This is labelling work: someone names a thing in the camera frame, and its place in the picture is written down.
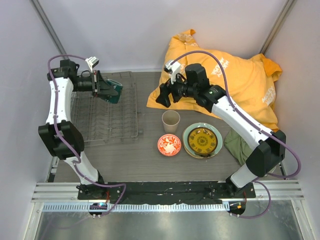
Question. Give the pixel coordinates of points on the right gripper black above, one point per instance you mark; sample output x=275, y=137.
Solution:
x=165, y=90

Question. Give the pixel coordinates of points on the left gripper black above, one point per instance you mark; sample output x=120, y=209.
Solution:
x=101, y=88

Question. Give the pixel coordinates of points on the dark green mug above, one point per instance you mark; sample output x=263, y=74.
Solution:
x=113, y=92

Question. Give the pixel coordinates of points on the beige tall cup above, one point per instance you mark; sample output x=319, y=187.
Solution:
x=170, y=120

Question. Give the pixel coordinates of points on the light green flower plate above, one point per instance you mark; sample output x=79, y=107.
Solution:
x=187, y=135

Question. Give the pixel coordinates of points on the white orange patterned bowl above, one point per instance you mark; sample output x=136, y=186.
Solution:
x=169, y=145

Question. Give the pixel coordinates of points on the yellow patterned plate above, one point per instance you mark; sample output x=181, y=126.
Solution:
x=202, y=140

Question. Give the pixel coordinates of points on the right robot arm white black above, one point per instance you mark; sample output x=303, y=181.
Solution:
x=267, y=152

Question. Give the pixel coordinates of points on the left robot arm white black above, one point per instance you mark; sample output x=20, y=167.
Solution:
x=60, y=136

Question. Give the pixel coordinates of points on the yellow Mickey Mouse shirt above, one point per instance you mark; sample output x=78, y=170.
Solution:
x=250, y=82

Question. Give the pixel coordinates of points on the olive green cloth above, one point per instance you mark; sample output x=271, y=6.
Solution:
x=237, y=147

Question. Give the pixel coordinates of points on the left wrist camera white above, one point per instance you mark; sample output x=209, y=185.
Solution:
x=92, y=62

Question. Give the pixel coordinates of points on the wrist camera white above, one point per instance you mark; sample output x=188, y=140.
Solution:
x=172, y=68
x=92, y=62

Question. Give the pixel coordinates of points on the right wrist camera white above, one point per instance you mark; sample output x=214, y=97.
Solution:
x=172, y=68

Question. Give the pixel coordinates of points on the wire dish rack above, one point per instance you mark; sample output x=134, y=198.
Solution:
x=101, y=122

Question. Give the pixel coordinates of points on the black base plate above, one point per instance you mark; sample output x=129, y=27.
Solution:
x=167, y=192

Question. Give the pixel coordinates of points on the slotted cable duct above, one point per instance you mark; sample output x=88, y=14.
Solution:
x=93, y=207

